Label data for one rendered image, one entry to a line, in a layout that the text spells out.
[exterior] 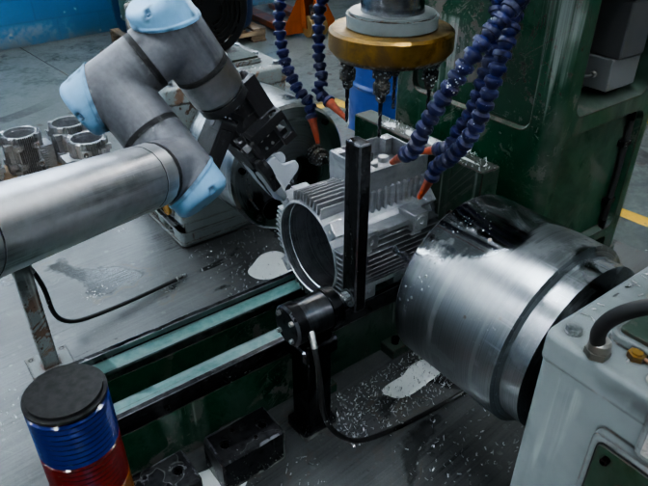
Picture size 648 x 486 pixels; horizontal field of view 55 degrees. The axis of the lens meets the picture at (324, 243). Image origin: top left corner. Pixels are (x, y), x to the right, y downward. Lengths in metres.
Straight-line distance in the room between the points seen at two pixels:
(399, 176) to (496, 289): 0.31
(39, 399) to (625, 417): 0.49
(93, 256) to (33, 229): 0.88
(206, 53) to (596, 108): 0.62
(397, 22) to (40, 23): 5.83
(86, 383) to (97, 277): 0.88
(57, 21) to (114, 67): 5.85
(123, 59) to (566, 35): 0.59
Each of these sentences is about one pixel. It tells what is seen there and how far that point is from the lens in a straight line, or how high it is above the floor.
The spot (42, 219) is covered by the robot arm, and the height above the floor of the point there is 1.29.
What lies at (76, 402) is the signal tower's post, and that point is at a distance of 0.49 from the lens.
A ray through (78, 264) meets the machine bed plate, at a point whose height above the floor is 0.80.
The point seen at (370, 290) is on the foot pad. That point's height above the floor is 0.97.
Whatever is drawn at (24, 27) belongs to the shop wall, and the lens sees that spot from 6.54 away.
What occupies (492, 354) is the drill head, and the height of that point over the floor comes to 1.07.
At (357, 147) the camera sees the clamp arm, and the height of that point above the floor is 1.25.
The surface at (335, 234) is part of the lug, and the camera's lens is 0.90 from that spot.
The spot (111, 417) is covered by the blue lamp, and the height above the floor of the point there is 1.19.
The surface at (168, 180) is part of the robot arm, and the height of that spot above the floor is 1.24.
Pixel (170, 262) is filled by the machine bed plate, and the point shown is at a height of 0.80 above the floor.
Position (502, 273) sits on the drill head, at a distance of 0.74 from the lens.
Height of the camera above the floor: 1.55
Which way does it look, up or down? 33 degrees down
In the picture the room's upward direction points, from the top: straight up
